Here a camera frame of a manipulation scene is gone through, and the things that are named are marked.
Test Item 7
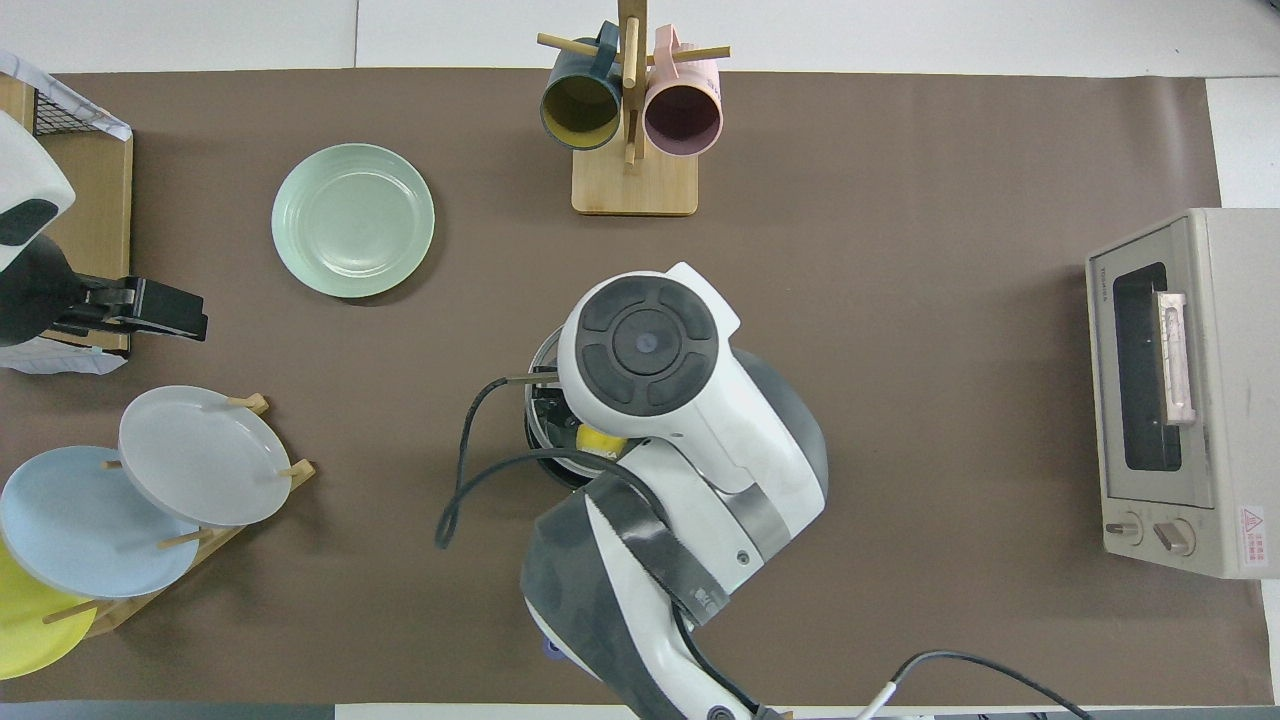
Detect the light wooden cutting board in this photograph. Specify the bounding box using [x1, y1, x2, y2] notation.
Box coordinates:
[0, 75, 37, 133]

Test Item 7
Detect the white crumpled cloth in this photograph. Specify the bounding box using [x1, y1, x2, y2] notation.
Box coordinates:
[0, 338, 129, 377]

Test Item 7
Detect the brown table mat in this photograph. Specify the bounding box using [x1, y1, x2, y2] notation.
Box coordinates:
[0, 68, 1276, 706]

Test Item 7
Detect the pale green plate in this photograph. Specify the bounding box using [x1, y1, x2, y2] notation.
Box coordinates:
[271, 143, 437, 299]

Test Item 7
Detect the grey plate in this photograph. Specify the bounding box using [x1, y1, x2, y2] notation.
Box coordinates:
[118, 385, 293, 528]

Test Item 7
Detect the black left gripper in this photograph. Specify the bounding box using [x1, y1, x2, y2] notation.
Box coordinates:
[0, 235, 209, 346]

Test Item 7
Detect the black right base cable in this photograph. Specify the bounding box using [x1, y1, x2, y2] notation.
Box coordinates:
[860, 650, 1096, 720]

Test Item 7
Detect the pink ribbed mug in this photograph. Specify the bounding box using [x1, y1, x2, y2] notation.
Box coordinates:
[643, 25, 723, 158]

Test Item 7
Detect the wooden plate rack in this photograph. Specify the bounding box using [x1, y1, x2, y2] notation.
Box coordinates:
[40, 393, 317, 638]

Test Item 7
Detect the light blue plate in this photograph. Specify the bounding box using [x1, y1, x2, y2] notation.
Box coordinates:
[0, 445, 201, 601]

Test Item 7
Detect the wooden mug tree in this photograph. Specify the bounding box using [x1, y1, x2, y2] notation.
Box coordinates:
[537, 0, 731, 216]

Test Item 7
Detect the black wire rack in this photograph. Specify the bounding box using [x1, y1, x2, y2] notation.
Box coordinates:
[33, 85, 131, 141]

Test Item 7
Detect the beige toaster oven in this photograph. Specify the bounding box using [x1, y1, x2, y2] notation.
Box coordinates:
[1086, 207, 1280, 581]

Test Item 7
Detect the yellow plate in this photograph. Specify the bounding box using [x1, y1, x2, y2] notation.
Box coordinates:
[0, 540, 98, 681]

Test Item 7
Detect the white checkered cloth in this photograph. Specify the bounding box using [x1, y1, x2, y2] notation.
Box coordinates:
[0, 50, 133, 141]

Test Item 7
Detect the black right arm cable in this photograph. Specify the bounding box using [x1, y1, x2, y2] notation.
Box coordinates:
[437, 372, 651, 549]

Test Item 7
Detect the dark wooden cutting board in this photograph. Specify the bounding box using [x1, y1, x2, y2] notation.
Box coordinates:
[40, 132, 134, 353]

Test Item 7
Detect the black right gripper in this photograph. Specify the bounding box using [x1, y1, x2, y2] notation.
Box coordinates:
[530, 385, 581, 446]

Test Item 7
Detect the dark teal mug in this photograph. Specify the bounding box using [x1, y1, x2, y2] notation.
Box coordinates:
[540, 22, 623, 151]

